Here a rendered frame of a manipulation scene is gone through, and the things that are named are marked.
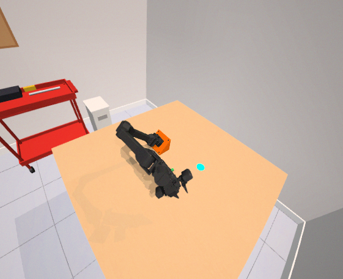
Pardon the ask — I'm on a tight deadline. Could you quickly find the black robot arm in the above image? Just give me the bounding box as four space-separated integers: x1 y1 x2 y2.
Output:
116 120 181 198

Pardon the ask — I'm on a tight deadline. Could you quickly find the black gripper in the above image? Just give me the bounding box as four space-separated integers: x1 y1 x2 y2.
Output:
155 169 193 199

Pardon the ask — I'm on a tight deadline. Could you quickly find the cyan flat disc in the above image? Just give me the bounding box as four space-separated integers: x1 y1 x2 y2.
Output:
197 164 205 171

